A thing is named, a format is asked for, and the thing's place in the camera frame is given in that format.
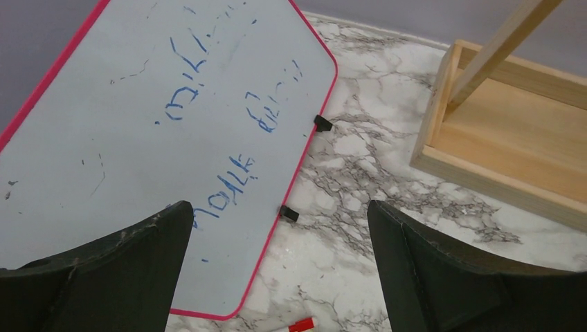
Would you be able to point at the pink framed whiteboard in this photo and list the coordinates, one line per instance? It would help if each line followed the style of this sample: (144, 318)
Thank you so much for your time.
(154, 102)

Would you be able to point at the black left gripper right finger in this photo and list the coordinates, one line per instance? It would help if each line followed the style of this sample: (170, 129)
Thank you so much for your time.
(434, 282)

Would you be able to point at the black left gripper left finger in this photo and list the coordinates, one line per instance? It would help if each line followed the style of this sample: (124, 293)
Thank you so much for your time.
(124, 281)

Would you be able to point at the red capped marker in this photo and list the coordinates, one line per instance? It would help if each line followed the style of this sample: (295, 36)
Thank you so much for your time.
(306, 324)

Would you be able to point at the wooden clothes rack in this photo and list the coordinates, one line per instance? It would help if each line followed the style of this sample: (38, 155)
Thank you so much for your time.
(507, 127)

